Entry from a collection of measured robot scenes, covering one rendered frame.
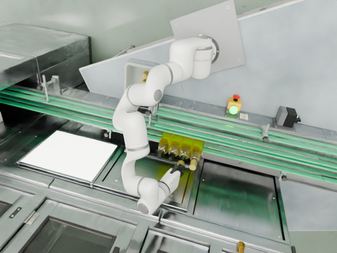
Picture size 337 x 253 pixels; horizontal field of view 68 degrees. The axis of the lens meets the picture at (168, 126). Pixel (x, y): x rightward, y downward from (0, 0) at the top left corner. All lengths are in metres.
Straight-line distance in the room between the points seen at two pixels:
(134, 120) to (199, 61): 0.38
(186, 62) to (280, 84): 0.64
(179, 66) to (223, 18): 0.44
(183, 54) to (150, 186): 0.50
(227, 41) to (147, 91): 0.62
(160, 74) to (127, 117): 0.19
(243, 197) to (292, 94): 0.60
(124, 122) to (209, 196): 0.67
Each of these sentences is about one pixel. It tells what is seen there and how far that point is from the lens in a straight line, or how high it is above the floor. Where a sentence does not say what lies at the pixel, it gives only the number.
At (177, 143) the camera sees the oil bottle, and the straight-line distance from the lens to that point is 1.32.
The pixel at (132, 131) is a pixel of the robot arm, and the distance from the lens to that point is 0.87.
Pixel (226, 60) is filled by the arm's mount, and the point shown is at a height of 0.77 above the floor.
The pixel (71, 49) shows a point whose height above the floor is 0.36.
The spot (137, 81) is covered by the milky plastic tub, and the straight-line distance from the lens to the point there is 1.53.
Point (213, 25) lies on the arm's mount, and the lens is 1.35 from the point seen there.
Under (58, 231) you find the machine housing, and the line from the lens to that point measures 1.22.
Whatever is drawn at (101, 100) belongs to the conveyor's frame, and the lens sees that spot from 1.61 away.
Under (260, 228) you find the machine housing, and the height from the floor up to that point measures 1.27.
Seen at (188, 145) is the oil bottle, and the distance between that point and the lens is 1.32.
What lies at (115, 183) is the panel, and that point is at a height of 1.28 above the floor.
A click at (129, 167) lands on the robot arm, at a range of 0.99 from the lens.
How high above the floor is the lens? 2.10
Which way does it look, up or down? 56 degrees down
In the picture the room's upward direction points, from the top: 154 degrees counter-clockwise
